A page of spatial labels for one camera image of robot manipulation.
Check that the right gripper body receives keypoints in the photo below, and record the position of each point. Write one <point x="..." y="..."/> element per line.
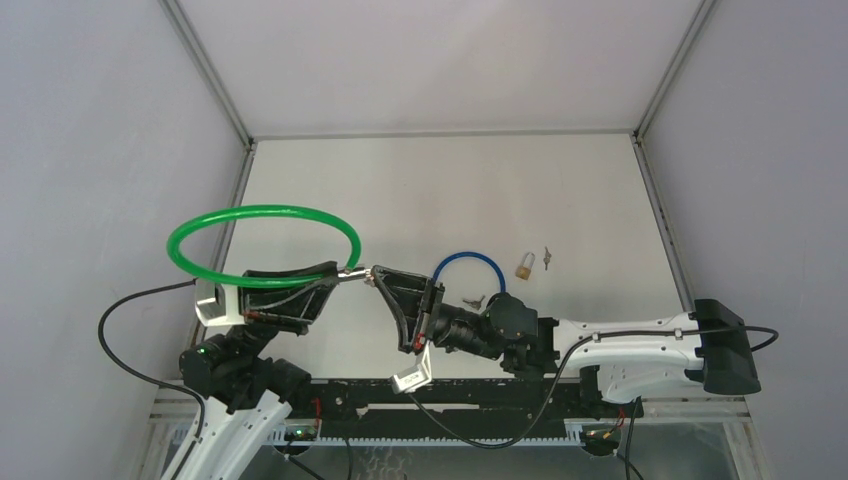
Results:
<point x="450" y="327"/>

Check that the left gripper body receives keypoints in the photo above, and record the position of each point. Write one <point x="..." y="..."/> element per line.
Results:
<point x="274" y="322"/>

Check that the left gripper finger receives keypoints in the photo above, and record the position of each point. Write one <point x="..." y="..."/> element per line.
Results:
<point x="323" y="291"/>
<point x="286" y="279"/>

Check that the blue cable lock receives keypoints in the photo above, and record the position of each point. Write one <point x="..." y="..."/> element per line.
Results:
<point x="475" y="262"/>

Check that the brass padlock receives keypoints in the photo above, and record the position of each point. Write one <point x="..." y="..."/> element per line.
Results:
<point x="524" y="269"/>

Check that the blue lock keys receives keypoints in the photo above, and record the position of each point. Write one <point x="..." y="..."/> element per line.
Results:
<point x="474" y="303"/>

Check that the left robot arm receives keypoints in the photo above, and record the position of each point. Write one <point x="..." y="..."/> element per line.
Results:
<point x="246" y="397"/>

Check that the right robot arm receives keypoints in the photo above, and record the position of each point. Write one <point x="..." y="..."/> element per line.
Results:
<point x="708" y="346"/>

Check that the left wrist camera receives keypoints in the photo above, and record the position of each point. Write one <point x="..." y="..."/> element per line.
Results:
<point x="217" y="305"/>

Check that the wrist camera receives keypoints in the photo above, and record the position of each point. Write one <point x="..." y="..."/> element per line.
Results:
<point x="217" y="305"/>
<point x="415" y="377"/>

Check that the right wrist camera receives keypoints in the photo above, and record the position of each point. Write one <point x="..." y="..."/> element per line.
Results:
<point x="415" y="377"/>

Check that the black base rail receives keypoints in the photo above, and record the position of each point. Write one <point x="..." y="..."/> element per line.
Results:
<point x="485" y="410"/>

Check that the white cable duct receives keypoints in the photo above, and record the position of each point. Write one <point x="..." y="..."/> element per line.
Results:
<point x="278" y="436"/>

